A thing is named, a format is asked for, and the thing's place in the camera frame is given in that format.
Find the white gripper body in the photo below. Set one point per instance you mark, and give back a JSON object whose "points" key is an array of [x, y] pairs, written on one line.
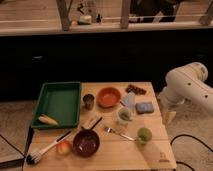
{"points": [[168, 116]]}

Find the blue sponge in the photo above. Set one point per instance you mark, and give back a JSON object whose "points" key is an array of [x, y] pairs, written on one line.
{"points": [[144, 107]]}

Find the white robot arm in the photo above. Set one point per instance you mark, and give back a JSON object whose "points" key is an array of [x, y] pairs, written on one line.
{"points": [[185, 82]]}

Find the orange bowl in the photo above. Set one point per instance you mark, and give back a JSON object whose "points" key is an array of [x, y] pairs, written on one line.
{"points": [[108, 97]]}

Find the dark purple bowl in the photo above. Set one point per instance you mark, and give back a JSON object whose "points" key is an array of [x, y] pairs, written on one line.
{"points": [[86, 143]]}

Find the dark red grape bunch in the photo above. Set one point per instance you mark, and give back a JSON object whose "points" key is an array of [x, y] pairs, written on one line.
{"points": [[135, 89]]}

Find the light blue cloth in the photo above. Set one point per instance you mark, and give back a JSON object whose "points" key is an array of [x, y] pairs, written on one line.
{"points": [[128, 100]]}

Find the metal fork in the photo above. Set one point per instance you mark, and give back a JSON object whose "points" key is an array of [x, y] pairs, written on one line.
{"points": [[111, 130]]}

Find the small metal cup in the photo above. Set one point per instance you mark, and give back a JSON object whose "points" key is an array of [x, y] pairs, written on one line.
{"points": [[88, 100]]}

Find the red yellow apple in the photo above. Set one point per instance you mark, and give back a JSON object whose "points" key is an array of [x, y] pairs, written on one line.
{"points": [[63, 148]]}

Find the black office chair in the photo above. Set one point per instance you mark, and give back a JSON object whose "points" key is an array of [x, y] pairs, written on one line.
{"points": [[146, 10]]}

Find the green plastic tray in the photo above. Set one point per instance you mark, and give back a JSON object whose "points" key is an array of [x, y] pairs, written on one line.
{"points": [[59, 101]]}

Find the yellow corn cob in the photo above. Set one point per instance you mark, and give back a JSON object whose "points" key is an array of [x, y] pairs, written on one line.
{"points": [[47, 120]]}

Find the black handled spatula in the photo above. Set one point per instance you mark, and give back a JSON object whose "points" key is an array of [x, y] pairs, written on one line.
{"points": [[91, 122]]}

